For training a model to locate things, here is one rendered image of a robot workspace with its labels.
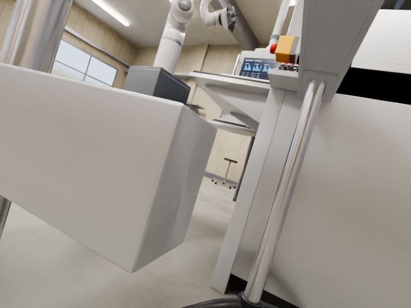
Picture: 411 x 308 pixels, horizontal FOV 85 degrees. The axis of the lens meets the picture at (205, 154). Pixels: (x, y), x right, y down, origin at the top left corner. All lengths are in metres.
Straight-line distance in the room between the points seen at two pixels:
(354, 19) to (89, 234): 0.54
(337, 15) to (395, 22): 0.60
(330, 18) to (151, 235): 0.51
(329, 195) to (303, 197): 0.09
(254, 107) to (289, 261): 0.65
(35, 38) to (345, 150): 0.90
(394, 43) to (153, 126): 1.02
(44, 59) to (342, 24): 0.51
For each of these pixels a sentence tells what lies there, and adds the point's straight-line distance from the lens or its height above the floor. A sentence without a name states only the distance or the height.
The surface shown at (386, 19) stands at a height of 1.17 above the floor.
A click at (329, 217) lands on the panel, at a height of 0.43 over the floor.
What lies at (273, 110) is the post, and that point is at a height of 0.77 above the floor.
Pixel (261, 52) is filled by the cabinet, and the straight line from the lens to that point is 2.26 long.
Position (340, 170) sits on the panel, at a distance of 0.94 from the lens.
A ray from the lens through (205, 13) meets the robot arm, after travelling 1.50.
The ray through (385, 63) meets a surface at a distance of 1.07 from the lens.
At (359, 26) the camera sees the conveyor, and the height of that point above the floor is 0.84.
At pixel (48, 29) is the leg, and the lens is 0.35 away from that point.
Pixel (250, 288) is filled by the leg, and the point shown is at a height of 0.18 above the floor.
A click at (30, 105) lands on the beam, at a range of 0.26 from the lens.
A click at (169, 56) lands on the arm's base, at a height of 0.96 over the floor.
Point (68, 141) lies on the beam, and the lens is 0.21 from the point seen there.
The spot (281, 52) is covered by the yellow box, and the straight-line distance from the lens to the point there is 0.96.
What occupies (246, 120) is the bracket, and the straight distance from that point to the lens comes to 1.60.
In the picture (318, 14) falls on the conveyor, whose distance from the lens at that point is 0.56.
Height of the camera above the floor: 0.52
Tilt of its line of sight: level
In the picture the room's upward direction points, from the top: 17 degrees clockwise
